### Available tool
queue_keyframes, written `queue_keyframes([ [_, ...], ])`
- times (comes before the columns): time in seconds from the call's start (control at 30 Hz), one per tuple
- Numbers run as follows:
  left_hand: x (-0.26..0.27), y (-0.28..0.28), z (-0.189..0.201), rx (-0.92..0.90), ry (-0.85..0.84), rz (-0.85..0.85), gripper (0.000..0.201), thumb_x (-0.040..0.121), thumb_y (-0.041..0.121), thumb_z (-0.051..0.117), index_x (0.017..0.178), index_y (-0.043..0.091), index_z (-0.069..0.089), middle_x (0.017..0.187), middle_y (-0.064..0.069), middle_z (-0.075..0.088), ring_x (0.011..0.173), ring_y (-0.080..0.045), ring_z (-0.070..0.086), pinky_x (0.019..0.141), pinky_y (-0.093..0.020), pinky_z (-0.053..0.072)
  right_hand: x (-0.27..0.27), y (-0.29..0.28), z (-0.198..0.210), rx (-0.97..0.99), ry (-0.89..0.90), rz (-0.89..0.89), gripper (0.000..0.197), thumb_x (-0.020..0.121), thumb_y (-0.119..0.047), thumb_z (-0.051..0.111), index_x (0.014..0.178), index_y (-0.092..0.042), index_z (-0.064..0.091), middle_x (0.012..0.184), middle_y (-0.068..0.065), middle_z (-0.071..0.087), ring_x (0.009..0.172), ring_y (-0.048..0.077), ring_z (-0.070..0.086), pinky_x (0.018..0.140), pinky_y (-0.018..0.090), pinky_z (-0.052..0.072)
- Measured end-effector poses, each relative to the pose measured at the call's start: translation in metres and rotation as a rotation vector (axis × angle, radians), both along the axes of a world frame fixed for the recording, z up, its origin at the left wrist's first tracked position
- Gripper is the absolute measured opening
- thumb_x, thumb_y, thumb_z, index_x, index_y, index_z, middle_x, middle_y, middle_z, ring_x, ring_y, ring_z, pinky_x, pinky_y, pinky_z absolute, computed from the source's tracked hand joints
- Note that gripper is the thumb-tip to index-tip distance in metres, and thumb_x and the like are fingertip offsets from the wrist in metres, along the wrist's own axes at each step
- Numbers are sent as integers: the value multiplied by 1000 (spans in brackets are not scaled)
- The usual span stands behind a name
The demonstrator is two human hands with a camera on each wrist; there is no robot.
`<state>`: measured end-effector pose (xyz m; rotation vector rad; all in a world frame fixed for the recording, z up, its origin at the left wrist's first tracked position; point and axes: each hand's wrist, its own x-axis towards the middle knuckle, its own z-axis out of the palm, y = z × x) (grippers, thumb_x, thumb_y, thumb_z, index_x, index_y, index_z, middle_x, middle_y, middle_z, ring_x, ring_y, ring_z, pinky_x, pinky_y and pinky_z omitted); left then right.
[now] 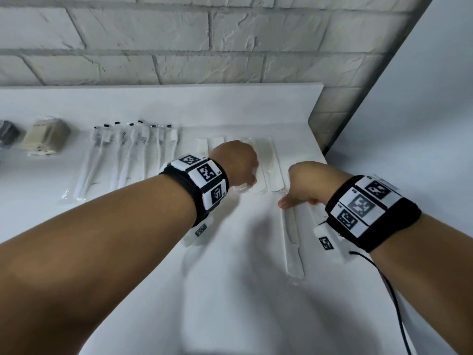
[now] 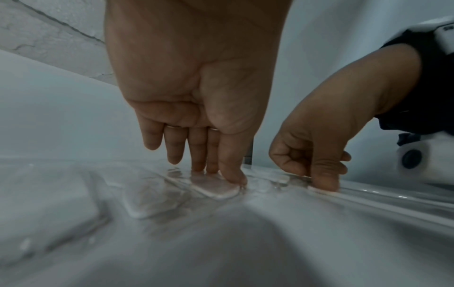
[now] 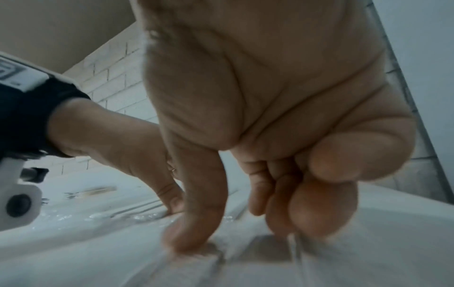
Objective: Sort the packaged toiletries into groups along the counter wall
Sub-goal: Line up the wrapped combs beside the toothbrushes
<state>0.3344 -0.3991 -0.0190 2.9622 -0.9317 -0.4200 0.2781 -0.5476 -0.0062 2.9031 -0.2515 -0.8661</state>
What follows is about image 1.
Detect person's left forearm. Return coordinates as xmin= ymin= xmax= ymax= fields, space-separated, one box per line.
xmin=0 ymin=175 xmax=199 ymax=355

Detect person's right hand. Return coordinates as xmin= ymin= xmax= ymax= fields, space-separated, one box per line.
xmin=277 ymin=160 xmax=354 ymax=211

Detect stack of shampoo sachets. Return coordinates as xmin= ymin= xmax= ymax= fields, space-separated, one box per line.
xmin=0 ymin=120 xmax=21 ymax=148

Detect black cable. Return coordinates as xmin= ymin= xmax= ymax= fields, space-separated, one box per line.
xmin=349 ymin=250 xmax=413 ymax=355

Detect person's left hand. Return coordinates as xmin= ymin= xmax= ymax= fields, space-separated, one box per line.
xmin=209 ymin=140 xmax=259 ymax=189

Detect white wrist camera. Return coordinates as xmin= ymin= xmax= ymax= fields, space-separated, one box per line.
xmin=313 ymin=221 xmax=361 ymax=264
xmin=184 ymin=216 xmax=215 ymax=247

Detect row of toothbrushes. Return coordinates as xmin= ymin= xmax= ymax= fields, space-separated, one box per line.
xmin=61 ymin=120 xmax=182 ymax=204

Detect white countertop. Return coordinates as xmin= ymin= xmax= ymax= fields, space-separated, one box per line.
xmin=0 ymin=83 xmax=457 ymax=355

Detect black marker wristband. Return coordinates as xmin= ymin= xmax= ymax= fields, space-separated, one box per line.
xmin=325 ymin=175 xmax=422 ymax=254
xmin=159 ymin=154 xmax=230 ymax=228

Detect group of white combs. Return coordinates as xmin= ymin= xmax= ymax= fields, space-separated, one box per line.
xmin=196 ymin=136 xmax=286 ymax=195

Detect stack of beige soap bars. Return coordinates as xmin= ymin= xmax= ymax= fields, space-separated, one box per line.
xmin=20 ymin=117 xmax=71 ymax=158

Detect person's right forearm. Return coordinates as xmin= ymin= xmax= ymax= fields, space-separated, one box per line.
xmin=369 ymin=214 xmax=473 ymax=355

